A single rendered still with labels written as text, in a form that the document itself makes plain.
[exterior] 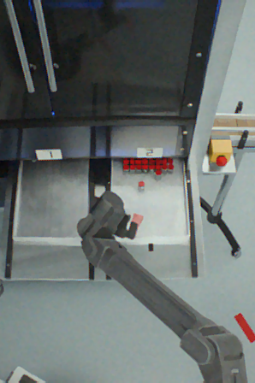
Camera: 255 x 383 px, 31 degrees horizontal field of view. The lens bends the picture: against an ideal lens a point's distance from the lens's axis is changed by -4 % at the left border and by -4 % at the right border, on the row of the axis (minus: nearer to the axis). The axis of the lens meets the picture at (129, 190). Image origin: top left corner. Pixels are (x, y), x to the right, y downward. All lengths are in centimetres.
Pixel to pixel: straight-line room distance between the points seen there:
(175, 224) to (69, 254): 38
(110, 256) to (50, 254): 60
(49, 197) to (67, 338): 95
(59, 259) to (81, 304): 88
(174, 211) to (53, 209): 42
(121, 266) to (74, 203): 69
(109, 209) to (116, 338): 141
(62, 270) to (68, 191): 30
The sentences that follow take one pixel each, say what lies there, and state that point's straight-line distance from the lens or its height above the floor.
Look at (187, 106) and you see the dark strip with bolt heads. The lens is 142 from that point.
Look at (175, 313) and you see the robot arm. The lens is 93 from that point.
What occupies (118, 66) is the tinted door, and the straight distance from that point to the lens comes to 128.
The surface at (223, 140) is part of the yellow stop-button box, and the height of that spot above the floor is 103.
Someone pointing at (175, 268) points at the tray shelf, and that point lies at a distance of 160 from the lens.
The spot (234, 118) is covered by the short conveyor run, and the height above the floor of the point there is 95.
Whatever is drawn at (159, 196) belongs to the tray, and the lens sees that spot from 169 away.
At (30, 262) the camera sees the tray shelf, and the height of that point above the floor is 88.
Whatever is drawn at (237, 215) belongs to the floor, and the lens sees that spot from 270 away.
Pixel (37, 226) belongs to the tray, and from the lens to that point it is 167.
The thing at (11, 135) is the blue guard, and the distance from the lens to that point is 155.
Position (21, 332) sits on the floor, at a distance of 249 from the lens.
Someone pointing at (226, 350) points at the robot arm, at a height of 155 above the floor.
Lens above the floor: 239
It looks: 63 degrees down
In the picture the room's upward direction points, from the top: 1 degrees clockwise
